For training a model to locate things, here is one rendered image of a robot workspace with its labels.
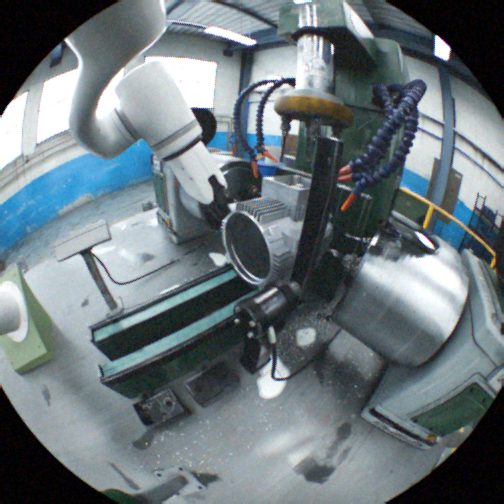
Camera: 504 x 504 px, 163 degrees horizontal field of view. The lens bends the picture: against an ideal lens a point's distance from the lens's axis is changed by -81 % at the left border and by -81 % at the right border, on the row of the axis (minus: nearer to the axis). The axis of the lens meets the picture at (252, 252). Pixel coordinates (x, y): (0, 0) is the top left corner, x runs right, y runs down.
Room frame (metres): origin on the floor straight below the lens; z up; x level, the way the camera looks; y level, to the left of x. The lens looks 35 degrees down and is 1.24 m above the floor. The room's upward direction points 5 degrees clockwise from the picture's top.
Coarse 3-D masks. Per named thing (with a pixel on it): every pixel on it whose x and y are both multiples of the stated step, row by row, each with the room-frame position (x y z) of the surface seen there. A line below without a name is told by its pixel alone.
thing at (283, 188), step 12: (264, 180) 0.41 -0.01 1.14; (276, 180) 0.44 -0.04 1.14; (288, 180) 0.47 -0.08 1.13; (300, 180) 0.48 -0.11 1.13; (264, 192) 0.41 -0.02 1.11; (276, 192) 0.38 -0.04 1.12; (288, 192) 0.36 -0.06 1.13; (300, 192) 0.35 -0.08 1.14; (288, 204) 0.36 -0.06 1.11; (300, 204) 0.35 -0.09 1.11; (300, 216) 0.35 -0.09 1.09
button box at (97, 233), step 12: (84, 228) 0.27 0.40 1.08; (96, 228) 0.29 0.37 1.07; (108, 228) 0.31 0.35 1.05; (60, 240) 0.21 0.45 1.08; (72, 240) 0.23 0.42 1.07; (84, 240) 0.25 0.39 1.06; (96, 240) 0.27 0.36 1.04; (108, 240) 0.31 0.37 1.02; (60, 252) 0.20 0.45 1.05; (72, 252) 0.22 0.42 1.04
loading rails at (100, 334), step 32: (192, 288) 0.29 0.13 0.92; (224, 288) 0.32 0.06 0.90; (256, 288) 0.40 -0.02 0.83; (128, 320) 0.17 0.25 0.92; (160, 320) 0.20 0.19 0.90; (192, 320) 0.25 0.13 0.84; (224, 320) 0.21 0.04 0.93; (128, 352) 0.12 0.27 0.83; (160, 352) 0.11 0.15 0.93; (192, 352) 0.15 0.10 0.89; (224, 352) 0.20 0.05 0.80; (128, 384) 0.04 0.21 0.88; (160, 384) 0.07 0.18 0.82
